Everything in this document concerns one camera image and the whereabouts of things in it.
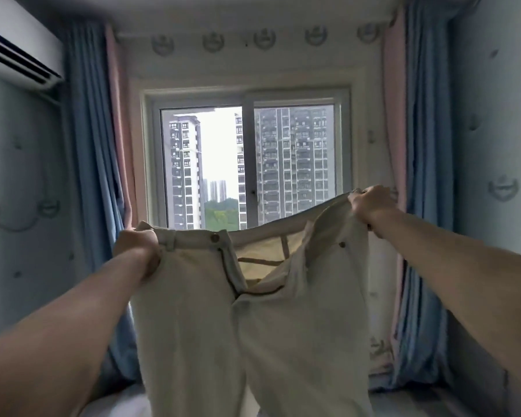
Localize person's left hand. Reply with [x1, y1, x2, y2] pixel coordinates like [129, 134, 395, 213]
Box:
[113, 225, 163, 276]

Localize person's right hand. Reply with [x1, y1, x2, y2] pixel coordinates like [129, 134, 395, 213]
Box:
[347, 185, 403, 239]

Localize beige jeans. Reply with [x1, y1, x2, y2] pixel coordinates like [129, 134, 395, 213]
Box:
[129, 193, 375, 417]

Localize person's left forearm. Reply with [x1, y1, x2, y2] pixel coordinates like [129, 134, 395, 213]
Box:
[0, 247, 157, 417]

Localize person's right forearm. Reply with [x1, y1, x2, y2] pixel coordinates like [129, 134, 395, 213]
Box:
[369, 208, 521, 400]

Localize bed with plaid sheet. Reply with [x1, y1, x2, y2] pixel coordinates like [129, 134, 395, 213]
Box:
[76, 382, 474, 417]

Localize blue curtain with pink lining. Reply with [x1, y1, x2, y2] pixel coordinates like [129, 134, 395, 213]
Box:
[59, 17, 146, 385]
[380, 0, 472, 389]

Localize high-rise buildings outside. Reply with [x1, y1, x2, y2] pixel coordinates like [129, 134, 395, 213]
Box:
[163, 104, 337, 231]

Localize white framed window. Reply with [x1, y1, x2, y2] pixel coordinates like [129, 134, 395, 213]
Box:
[139, 82, 359, 233]

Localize white wall air conditioner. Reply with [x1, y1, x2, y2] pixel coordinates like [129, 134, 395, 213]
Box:
[0, 0, 67, 92]

